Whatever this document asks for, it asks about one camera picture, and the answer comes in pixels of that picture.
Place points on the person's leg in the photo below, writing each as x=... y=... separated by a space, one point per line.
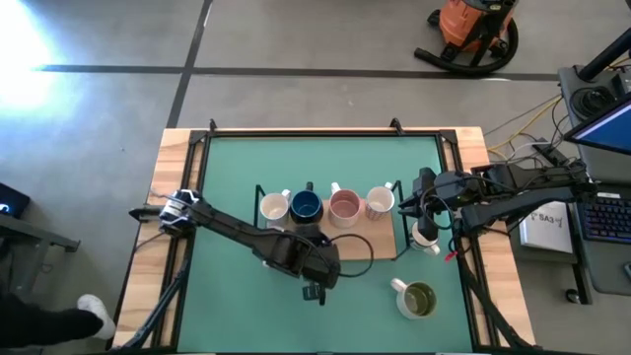
x=39 y=323

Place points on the black pole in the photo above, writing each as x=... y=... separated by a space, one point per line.
x=606 y=59

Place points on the black power strip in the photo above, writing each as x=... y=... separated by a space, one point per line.
x=552 y=155

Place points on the black desk caster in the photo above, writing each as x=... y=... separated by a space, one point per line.
x=573 y=296

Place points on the black frame clamp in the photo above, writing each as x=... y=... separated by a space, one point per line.
x=396 y=125
x=213 y=124

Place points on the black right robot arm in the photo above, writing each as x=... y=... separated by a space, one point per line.
x=522 y=204

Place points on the white box with lettering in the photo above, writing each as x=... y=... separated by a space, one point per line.
x=547 y=236

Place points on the black keyboard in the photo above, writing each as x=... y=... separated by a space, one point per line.
x=604 y=217

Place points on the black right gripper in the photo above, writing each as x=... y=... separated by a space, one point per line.
x=451 y=192

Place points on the white mug olive interior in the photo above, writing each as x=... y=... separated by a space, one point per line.
x=419 y=300

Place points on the black device with blue light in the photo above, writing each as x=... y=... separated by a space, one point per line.
x=12 y=197

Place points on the navy mug blue interior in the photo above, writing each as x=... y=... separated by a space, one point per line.
x=305 y=207

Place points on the small red tag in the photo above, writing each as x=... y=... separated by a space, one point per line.
x=451 y=255

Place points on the computer monitor blue screen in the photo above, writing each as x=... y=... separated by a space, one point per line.
x=611 y=130

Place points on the orange shop vacuum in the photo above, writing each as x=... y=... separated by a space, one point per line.
x=458 y=22

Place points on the person's white shoe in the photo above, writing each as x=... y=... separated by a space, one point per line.
x=101 y=315

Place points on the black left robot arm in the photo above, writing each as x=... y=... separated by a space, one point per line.
x=227 y=229

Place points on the grey desk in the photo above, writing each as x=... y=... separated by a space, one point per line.
x=611 y=266

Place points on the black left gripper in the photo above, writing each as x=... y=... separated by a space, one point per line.
x=323 y=266

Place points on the wooden tray board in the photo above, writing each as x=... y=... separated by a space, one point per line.
x=374 y=236

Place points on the white mug red pattern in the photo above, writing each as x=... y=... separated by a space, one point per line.
x=379 y=202

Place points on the pink mug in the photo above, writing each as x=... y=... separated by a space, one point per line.
x=345 y=208

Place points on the plain white mug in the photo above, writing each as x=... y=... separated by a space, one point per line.
x=274 y=207

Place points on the green table mat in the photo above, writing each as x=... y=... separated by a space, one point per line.
x=345 y=320

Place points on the grey metal stand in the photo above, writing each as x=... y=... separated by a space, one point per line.
x=49 y=239

